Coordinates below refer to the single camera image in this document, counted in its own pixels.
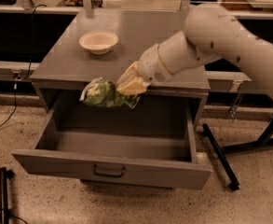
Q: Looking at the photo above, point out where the black power cable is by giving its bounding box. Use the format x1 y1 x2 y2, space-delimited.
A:
0 4 48 135

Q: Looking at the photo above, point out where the black drawer handle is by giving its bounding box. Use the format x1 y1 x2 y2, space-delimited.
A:
92 165 126 178

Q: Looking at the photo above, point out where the green jalapeno chip bag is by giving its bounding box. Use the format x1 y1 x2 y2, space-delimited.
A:
79 77 141 109

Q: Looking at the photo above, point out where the black stand leg left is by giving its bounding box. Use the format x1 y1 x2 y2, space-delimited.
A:
0 167 13 224

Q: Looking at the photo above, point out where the open grey top drawer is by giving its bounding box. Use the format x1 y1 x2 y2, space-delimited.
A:
13 91 212 189

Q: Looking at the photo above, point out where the white paper bowl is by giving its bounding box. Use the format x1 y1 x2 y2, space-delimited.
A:
79 31 118 55

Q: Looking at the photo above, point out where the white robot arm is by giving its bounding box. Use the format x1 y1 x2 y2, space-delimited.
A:
116 4 273 100

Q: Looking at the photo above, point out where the wooden crate in background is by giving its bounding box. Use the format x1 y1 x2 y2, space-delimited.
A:
221 0 253 10

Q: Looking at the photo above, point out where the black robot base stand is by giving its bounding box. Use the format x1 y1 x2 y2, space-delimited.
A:
202 120 273 191

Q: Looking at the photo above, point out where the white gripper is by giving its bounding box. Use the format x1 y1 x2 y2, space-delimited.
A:
116 44 173 96

